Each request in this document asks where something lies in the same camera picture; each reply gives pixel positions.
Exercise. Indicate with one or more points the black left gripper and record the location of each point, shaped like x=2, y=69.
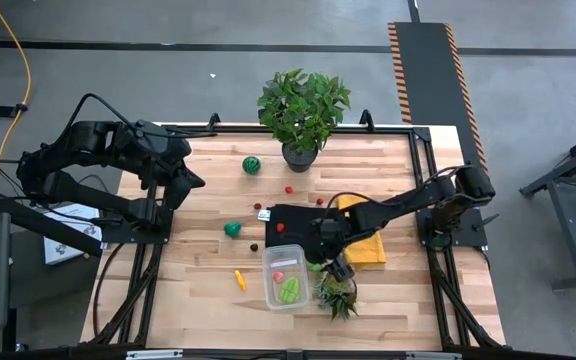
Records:
x=175, y=157

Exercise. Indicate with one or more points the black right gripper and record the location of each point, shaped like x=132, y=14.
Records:
x=330, y=235

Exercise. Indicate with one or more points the pink toy peach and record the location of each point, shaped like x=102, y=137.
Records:
x=278, y=277

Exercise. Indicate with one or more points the striped green toy watermelon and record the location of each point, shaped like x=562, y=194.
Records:
x=251, y=165

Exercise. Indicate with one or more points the dark green toy pepper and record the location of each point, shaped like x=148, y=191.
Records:
x=232, y=229

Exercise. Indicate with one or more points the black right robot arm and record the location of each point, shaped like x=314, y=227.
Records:
x=408, y=197

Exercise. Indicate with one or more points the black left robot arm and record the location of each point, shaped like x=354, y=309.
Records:
x=93, y=142

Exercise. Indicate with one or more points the clear plastic tupperware container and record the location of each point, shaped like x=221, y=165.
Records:
x=268, y=300

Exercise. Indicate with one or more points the yellow folded cloth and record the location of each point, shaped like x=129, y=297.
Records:
x=368, y=250

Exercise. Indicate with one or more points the succulent plant in dark pot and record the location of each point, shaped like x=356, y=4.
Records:
x=337, y=297

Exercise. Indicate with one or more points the black cloth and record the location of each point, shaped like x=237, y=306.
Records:
x=295, y=220

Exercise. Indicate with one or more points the light green toy starfruit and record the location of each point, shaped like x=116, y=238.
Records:
x=289, y=291

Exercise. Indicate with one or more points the white cloth tag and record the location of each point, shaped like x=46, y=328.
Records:
x=264, y=215

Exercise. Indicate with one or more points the yellow toy corn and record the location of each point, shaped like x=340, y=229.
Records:
x=240, y=280

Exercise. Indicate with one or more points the leafy green potted plant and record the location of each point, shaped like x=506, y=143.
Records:
x=300, y=110

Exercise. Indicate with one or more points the white printed booklet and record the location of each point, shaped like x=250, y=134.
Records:
x=73, y=235

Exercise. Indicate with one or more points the black metal beam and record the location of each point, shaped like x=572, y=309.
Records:
x=43, y=222

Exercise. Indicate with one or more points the black floor mat striped edges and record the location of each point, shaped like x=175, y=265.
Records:
x=428, y=75

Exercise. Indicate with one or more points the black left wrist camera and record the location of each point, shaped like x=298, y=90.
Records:
x=178, y=194

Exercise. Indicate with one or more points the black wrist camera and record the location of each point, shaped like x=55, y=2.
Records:
x=342, y=271
x=178, y=194

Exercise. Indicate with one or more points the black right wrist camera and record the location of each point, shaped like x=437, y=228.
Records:
x=342, y=271

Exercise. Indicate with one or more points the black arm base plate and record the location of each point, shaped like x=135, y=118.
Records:
x=118, y=235
x=473, y=235

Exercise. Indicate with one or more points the black aluminium table frame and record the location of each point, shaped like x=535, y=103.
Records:
x=378, y=130

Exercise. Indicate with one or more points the silver bracket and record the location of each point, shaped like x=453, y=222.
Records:
x=153, y=355
x=433, y=356

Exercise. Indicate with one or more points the black floor bracket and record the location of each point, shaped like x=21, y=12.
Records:
x=10, y=110

